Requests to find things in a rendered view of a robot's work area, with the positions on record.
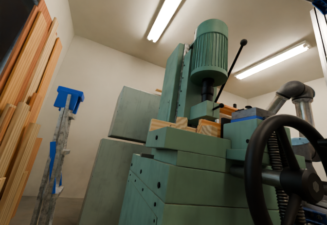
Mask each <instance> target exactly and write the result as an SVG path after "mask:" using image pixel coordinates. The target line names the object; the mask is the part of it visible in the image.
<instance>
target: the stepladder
mask: <svg viewBox="0 0 327 225"><path fill-rule="evenodd" d="M57 92H58V95H57V98H56V100H55V102H54V107H58V108H59V109H58V110H59V111H60V114H59V117H58V121H57V125H56V129H55V132H54V136H53V140H52V142H50V151H49V155H48V159H47V163H46V166H45V170H44V173H43V177H42V181H41V184H40V188H39V192H38V196H37V199H36V204H35V208H34V211H33V215H32V218H31V222H30V225H36V224H37V220H38V216H39V213H40V209H41V205H42V201H43V198H44V201H43V205H42V209H41V213H40V217H39V221H38V224H37V225H52V223H53V218H54V212H55V205H56V200H57V198H58V197H59V196H60V194H61V192H62V191H63V188H64V187H60V186H61V185H62V168H63V163H64V157H65V155H67V154H69V153H70V151H71V150H67V149H66V146H67V141H68V136H69V131H70V125H71V120H76V116H75V114H77V111H78V108H79V105H80V102H83V101H84V93H83V92H82V91H78V90H74V89H70V88H67V87H63V86H58V88H57ZM49 176H50V177H49ZM48 178H49V181H48ZM47 182H48V185H47ZM46 185H47V189H46ZM45 189H46V191H45Z"/></svg>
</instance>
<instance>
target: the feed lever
mask: <svg viewBox="0 0 327 225"><path fill-rule="evenodd" d="M246 44H247V40H246V39H242V40H241V41H240V45H241V46H240V48H239V50H238V52H237V55H236V57H235V59H234V61H233V63H232V65H231V67H230V70H229V72H228V78H229V75H230V73H231V71H232V69H233V67H234V65H235V63H236V61H237V59H238V57H239V54H240V52H241V50H242V48H243V46H245V45H246ZM225 84H226V83H224V84H223V85H222V86H221V89H220V91H219V93H218V95H217V97H216V99H215V101H214V102H215V103H217V101H218V99H219V96H220V94H221V92H222V90H223V88H224V86H225Z"/></svg>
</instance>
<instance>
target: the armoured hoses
mask: <svg viewBox="0 0 327 225"><path fill-rule="evenodd" d="M268 117H270V116H265V117H263V118H262V119H263V120H265V119H267V118H268ZM276 136H277V137H276ZM276 138H277V139H276ZM277 141H278V142H277ZM267 143H268V148H269V149H268V150H269V156H270V161H271V162H270V163H271V166H272V167H271V168H272V170H277V171H282V168H285V167H288V166H289V165H288V163H287V160H286V157H285V154H284V151H283V148H282V145H281V143H280V140H279V138H278V135H277V133H275V132H273V133H272V135H271V136H270V138H269V139H268V141H267ZM277 143H278V144H277ZM278 146H279V147H278ZM278 148H279V149H278ZM279 153H280V154H279ZM280 158H281V159H280ZM281 164H282V165H281ZM274 188H275V189H276V190H275V191H276V195H277V196H276V197H277V201H278V202H277V203H278V207H279V209H278V210H279V213H280V215H279V216H280V217H281V218H280V220H281V222H282V220H283V217H284V214H285V211H286V208H287V204H288V199H289V198H290V197H289V198H288V197H287V196H288V195H287V194H286V193H285V192H284V190H283V189H282V188H278V187H274ZM302 206H303V205H302V204H301V205H300V207H299V210H298V213H297V216H296V219H295V222H294V223H295V225H307V224H306V222H307V221H306V220H305V219H306V218H305V217H304V216H305V214H304V211H303V208H302Z"/></svg>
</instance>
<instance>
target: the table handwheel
mask: <svg viewBox="0 0 327 225"><path fill-rule="evenodd" d="M284 126H288V127H292V128H294V129H296V130H298V131H299V132H300V133H302V135H304V136H305V137H306V138H307V139H308V140H309V142H310V143H311V144H312V146H313V147H314V149H315V150H316V152H317V154H318V156H319V158H320V160H321V162H322V165H323V167H324V170H325V173H326V176H327V147H320V146H319V145H318V143H317V140H318V139H324V137H323V136H322V135H321V134H320V133H319V132H318V131H317V130H316V128H315V127H313V126H312V125H311V124H310V123H308V122H307V121H305V120H304V119H302V118H300V117H297V116H295V115H291V114H276V115H273V116H270V117H268V118H267V119H265V120H264V121H262V122H261V123H260V124H259V125H258V126H257V128H256V129H255V131H254V132H253V134H252V136H251V138H250V140H249V143H248V146H247V149H246V154H245V161H244V166H242V165H236V164H233V165H231V167H230V173H231V175H232V176H233V177H237V178H241V179H244V186H245V193H246V199H247V203H248V207H249V211H250V214H251V217H252V220H253V222H254V225H273V223H272V220H271V218H270V215H269V212H268V209H267V206H266V202H265V198H264V193H263V186H262V184H265V185H269V186H273V187H277V188H282V189H283V190H284V192H285V193H286V194H287V195H288V196H289V197H290V198H289V201H288V204H287V208H286V211H285V214H284V217H283V220H282V222H281V225H294V222H295V219H296V216H297V213H298V210H299V207H300V205H301V202H302V200H303V201H306V202H310V203H313V204H317V203H319V202H320V201H321V200H322V199H323V196H324V195H326V196H327V188H326V187H324V186H323V183H322V181H321V179H320V177H319V176H318V175H317V174H316V173H315V172H314V171H312V170H310V169H302V168H300V167H299V164H298V162H297V159H296V157H295V155H294V152H293V150H292V148H291V145H290V142H289V139H288V136H287V134H286V131H285V128H284ZM274 131H276V133H277V135H278V138H279V140H280V143H281V145H282V148H283V151H284V154H285V157H286V160H287V163H288V165H289V166H288V167H285V168H283V170H282V171H277V170H270V169H262V160H263V154H264V150H265V146H266V144H267V141H268V139H269V138H270V136H271V135H272V133H273V132H274Z"/></svg>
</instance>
